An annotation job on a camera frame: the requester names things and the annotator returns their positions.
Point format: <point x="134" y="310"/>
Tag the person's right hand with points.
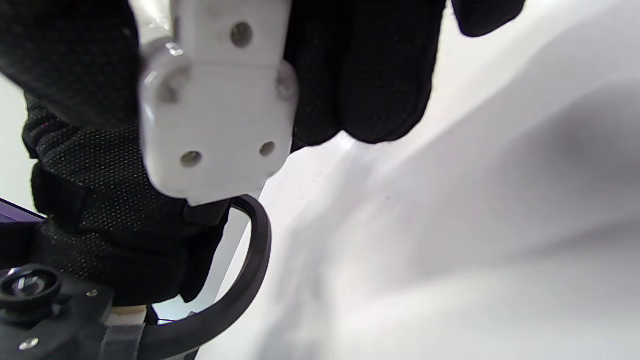
<point x="85" y="175"/>

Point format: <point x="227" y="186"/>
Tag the gray tracking controller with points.
<point x="255" y="250"/>

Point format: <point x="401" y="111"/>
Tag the white light bulb socket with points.
<point x="215" y="115"/>

